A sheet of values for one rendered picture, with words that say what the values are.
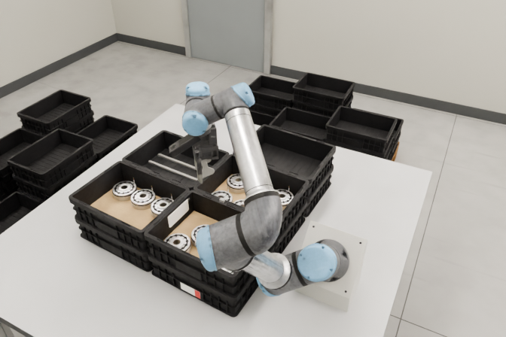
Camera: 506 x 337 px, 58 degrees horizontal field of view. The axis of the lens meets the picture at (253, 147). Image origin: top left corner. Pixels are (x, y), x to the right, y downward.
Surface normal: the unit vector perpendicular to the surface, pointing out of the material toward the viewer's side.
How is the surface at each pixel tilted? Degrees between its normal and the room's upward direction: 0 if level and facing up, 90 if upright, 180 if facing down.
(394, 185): 0
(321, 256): 43
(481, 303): 0
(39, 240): 0
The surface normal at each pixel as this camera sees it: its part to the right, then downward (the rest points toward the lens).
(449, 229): 0.00, -0.83
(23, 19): 0.89, 0.26
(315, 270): -0.22, -0.25
